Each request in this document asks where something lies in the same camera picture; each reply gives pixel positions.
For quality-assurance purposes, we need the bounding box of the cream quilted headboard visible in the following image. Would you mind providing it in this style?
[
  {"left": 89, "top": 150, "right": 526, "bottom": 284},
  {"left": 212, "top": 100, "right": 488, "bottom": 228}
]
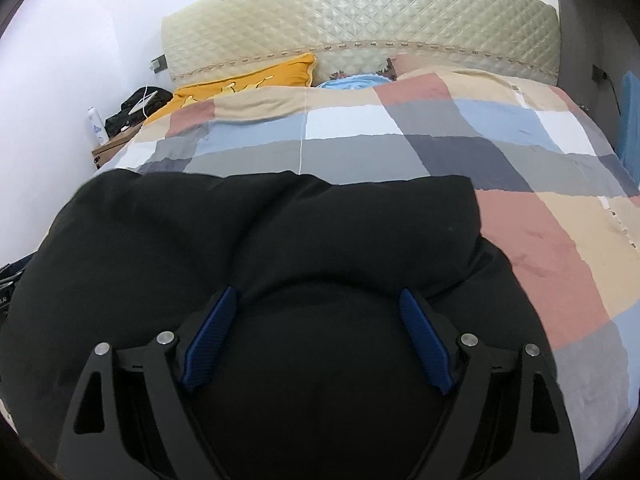
[{"left": 160, "top": 0, "right": 561, "bottom": 86}]

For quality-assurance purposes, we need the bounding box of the pink pillow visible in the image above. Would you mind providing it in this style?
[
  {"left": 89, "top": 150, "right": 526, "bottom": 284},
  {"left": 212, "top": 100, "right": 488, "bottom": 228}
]
[{"left": 387, "top": 55, "right": 451, "bottom": 81}]

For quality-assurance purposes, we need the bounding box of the yellow pillow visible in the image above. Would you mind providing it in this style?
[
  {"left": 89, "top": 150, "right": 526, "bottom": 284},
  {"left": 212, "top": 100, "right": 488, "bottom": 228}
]
[{"left": 145, "top": 52, "right": 318, "bottom": 123}]

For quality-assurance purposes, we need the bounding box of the light blue pillow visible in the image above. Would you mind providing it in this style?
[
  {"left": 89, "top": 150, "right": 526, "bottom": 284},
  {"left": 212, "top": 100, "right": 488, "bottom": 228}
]
[{"left": 317, "top": 74, "right": 393, "bottom": 91}]

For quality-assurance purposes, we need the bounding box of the black puffer jacket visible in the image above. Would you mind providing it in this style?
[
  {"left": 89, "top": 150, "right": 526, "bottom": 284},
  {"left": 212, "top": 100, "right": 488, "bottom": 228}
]
[{"left": 0, "top": 167, "right": 568, "bottom": 480}]

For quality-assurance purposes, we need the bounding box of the blue towel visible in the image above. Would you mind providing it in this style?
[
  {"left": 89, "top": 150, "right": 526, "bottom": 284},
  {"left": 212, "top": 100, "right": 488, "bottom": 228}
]
[{"left": 616, "top": 71, "right": 640, "bottom": 161}]

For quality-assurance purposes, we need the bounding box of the plaid patchwork quilt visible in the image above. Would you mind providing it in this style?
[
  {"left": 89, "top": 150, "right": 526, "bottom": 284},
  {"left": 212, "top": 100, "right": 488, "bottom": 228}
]
[{"left": 107, "top": 70, "right": 640, "bottom": 478}]

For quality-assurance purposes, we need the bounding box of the white flat device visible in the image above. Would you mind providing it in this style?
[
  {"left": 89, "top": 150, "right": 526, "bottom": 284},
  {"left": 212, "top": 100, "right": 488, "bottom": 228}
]
[{"left": 127, "top": 91, "right": 161, "bottom": 117}]

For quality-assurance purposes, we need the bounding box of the black bag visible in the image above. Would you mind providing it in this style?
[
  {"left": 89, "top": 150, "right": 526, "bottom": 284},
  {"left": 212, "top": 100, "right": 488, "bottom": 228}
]
[{"left": 104, "top": 87, "right": 173, "bottom": 136}]

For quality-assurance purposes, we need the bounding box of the white plastic bottle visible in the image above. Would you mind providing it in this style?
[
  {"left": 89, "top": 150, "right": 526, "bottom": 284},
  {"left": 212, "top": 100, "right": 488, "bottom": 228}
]
[{"left": 87, "top": 106, "right": 108, "bottom": 147}]

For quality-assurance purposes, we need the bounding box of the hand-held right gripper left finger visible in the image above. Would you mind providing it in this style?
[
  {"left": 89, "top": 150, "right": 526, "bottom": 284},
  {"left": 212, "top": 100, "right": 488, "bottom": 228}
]
[{"left": 54, "top": 286, "right": 238, "bottom": 480}]

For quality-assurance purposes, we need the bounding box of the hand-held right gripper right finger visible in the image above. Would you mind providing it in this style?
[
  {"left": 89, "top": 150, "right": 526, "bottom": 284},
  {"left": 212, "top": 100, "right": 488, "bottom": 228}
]
[{"left": 399, "top": 287, "right": 583, "bottom": 480}]

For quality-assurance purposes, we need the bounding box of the wooden nightstand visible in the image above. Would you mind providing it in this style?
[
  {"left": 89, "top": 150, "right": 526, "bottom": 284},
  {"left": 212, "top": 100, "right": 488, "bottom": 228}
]
[{"left": 91, "top": 122, "right": 146, "bottom": 173}]

